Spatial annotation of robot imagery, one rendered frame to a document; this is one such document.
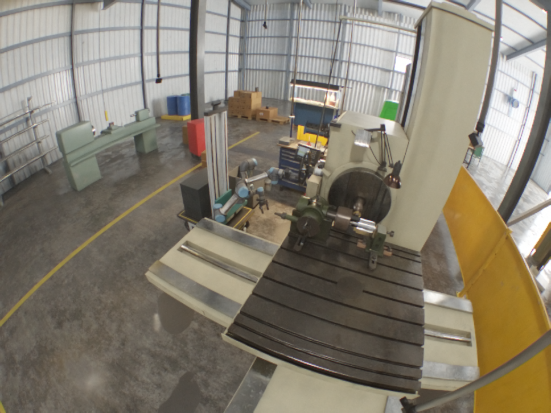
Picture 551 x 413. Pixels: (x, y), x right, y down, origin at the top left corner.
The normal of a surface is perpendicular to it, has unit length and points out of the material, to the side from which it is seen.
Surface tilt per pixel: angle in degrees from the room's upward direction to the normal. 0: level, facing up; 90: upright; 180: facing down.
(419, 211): 90
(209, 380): 0
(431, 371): 0
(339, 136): 90
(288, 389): 0
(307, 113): 90
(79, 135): 90
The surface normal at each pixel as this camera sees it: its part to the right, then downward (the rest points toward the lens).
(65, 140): 0.91, 0.28
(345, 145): -0.40, 0.51
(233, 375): 0.07, -0.82
